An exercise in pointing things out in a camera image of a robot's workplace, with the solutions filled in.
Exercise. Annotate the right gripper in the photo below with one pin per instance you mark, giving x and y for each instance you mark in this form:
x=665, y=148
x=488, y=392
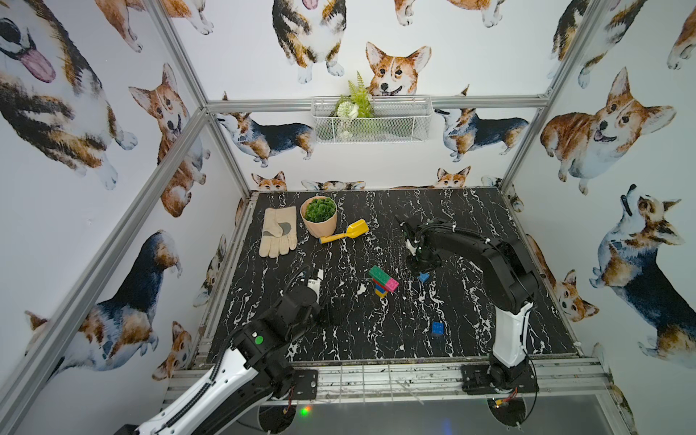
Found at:
x=412, y=265

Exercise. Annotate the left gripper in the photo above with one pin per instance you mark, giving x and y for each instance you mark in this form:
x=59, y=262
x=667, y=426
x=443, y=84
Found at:
x=328, y=296

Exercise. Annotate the green long lego brick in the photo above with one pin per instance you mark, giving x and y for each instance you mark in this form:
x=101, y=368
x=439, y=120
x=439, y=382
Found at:
x=379, y=276

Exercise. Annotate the dark blue small lego brick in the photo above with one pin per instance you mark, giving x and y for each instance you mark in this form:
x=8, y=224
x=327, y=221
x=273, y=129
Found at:
x=437, y=329

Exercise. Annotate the red long lego brick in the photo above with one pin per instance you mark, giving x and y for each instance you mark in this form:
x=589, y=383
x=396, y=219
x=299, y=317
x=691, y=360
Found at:
x=376, y=283

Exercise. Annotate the pink small lego brick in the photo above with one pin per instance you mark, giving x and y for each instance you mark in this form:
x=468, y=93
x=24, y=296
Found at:
x=391, y=285

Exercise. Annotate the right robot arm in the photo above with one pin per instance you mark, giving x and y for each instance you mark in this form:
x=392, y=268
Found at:
x=509, y=278

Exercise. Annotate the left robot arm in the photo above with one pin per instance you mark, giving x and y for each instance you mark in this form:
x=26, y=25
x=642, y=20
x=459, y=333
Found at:
x=251, y=370

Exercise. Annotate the yellow toy shovel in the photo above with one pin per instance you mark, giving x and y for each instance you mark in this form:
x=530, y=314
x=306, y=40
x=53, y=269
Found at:
x=356, y=229

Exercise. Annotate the beige work glove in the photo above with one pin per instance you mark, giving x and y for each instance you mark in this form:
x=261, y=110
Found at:
x=279, y=232

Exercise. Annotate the pink pot with green plant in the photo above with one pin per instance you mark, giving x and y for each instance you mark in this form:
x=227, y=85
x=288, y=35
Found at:
x=319, y=215

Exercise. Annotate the green fern with white flower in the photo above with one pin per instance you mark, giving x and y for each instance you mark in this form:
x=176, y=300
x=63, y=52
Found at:
x=353, y=112

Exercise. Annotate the aluminium front rail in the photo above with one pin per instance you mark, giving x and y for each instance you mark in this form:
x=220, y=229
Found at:
x=434, y=382

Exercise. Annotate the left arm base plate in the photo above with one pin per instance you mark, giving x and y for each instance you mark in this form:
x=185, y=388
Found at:
x=299, y=385

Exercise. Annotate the white wire basket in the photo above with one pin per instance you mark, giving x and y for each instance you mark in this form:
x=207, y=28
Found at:
x=389, y=119

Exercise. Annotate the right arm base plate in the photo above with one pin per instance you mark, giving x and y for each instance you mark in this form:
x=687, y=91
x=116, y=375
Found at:
x=478, y=379

